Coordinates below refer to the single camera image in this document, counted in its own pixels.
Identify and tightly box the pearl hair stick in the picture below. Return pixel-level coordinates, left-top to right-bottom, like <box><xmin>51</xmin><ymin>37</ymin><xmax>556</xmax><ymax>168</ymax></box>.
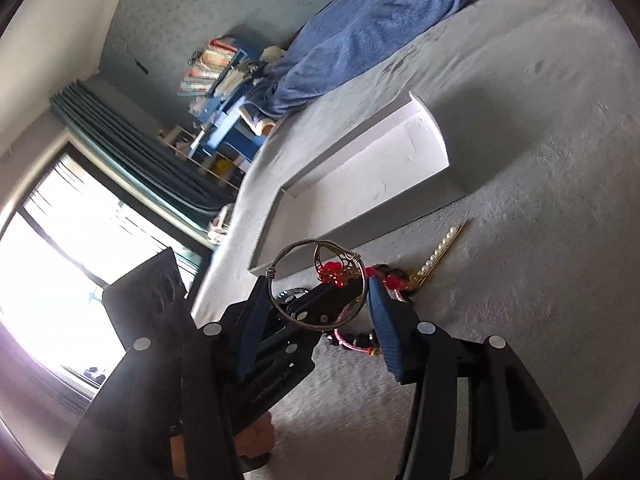
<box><xmin>409</xmin><ymin>220</ymin><xmax>468</xmax><ymax>292</ymax></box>

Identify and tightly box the teal curtain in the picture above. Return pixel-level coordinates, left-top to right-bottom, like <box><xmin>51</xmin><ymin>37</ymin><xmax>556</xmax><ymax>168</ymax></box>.
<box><xmin>50</xmin><ymin>81</ymin><xmax>236</xmax><ymax>248</ymax></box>

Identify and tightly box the white wire rack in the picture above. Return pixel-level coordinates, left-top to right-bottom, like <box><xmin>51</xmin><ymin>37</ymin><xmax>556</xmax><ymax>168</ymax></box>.
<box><xmin>156</xmin><ymin>126</ymin><xmax>245</xmax><ymax>194</ymax></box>

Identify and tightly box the blue towel blanket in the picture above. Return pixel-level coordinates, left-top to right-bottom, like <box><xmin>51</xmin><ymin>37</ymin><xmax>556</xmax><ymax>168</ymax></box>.
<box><xmin>238</xmin><ymin>0</ymin><xmax>511</xmax><ymax>137</ymax></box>

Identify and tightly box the left hand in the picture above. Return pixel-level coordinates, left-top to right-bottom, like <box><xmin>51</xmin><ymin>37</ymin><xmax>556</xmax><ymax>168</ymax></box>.
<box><xmin>169</xmin><ymin>410</ymin><xmax>278</xmax><ymax>461</ymax></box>

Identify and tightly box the grey bed cover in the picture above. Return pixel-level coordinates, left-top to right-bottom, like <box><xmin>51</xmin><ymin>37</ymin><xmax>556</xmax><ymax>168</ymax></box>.
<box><xmin>195</xmin><ymin>0</ymin><xmax>639</xmax><ymax>474</ymax></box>

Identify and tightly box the row of books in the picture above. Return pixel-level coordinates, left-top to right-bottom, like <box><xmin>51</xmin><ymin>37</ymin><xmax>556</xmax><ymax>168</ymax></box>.
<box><xmin>178</xmin><ymin>37</ymin><xmax>239</xmax><ymax>96</ymax></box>

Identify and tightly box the silver wire bangle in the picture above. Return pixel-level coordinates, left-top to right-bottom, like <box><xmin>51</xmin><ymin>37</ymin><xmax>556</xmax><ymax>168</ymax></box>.
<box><xmin>267</xmin><ymin>238</ymin><xmax>370</xmax><ymax>333</ymax></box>

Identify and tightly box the pink braided bracelet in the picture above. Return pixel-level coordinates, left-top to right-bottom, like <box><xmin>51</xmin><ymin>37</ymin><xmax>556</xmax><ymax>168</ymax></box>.
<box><xmin>333</xmin><ymin>309</ymin><xmax>384</xmax><ymax>359</ymax></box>

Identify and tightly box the grey cardboard tray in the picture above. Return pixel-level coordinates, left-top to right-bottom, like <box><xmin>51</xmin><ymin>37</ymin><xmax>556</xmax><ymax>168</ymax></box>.
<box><xmin>248</xmin><ymin>92</ymin><xmax>465</xmax><ymax>275</ymax></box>

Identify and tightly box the blue wooden desk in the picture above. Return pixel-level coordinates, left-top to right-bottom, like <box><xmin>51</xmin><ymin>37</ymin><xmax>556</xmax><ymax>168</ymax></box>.
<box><xmin>189</xmin><ymin>36</ymin><xmax>264</xmax><ymax>162</ymax></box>

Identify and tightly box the red bead gold tassel ornament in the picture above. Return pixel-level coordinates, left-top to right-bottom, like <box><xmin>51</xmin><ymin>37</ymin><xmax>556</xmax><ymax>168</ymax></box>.
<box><xmin>317</xmin><ymin>261</ymin><xmax>409</xmax><ymax>292</ymax></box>

